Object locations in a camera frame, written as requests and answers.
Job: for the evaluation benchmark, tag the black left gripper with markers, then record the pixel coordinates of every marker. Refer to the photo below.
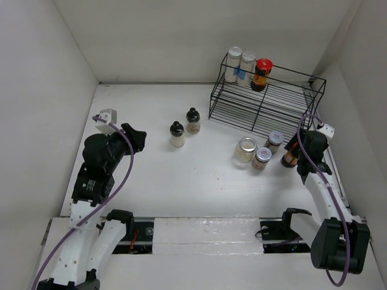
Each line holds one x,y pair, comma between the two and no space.
137,137

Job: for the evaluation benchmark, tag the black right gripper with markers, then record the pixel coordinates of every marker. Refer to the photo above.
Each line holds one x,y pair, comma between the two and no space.
292,142

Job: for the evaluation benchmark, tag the red-lid brown sauce jar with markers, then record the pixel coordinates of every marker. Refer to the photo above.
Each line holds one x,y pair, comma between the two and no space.
290,158

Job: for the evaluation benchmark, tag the black-capped white powder bottle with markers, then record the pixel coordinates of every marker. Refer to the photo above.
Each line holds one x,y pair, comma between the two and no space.
177,134

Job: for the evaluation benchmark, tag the black-capped brown spice bottle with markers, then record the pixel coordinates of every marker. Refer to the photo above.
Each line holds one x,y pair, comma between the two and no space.
193,121

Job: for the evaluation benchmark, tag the red-capped dark sauce bottle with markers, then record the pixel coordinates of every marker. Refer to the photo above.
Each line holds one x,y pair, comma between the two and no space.
262,69

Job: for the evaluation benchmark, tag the silver-capped blue-label shaker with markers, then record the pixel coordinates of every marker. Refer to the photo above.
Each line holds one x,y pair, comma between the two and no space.
233,60
246,67

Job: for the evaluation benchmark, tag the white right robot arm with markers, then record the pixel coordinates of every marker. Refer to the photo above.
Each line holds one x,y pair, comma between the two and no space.
339,242

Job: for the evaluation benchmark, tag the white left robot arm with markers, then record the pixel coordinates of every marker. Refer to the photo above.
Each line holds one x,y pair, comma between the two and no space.
76,262

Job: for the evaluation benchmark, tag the white-lid spice jar back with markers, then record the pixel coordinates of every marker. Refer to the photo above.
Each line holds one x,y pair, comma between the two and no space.
274,141

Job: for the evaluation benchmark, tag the white-lid spice jar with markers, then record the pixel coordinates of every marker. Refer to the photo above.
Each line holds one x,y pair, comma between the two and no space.
274,141
261,158

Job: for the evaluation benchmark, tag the white-lid spice jar front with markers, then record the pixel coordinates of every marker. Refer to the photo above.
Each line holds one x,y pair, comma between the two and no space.
261,158

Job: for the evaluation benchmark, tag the open clear glass jar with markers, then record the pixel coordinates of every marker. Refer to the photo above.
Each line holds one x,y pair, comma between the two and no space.
244,152

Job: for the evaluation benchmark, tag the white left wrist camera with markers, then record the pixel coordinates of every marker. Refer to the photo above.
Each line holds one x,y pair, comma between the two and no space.
104,118

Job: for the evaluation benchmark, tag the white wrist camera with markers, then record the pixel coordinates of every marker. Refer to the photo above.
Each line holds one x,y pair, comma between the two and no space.
326,130
104,118

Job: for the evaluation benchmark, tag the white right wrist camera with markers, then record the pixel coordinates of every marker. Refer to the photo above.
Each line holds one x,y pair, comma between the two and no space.
326,130

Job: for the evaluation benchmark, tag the black wire shelf rack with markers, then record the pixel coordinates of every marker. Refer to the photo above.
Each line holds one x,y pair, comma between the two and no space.
288,101

